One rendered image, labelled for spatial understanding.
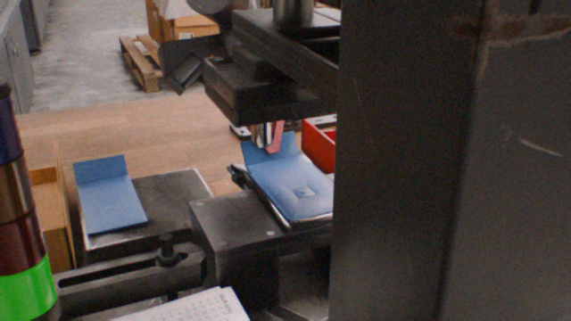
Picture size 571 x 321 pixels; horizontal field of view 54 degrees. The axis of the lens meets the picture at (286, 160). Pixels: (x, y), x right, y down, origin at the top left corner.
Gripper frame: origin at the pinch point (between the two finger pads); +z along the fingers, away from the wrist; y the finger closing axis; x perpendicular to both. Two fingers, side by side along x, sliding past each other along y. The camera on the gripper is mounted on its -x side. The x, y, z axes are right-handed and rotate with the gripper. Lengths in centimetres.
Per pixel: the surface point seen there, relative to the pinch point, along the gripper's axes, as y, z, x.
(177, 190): -12.1, 2.5, -10.4
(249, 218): 8.9, 7.0, -7.1
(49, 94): -353, -85, -31
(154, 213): -7.8, 4.6, -14.6
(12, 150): 31.3, -1.5, -25.0
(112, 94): -339, -75, 9
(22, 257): 28.5, 4.4, -26.0
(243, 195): 4.9, 4.8, -6.2
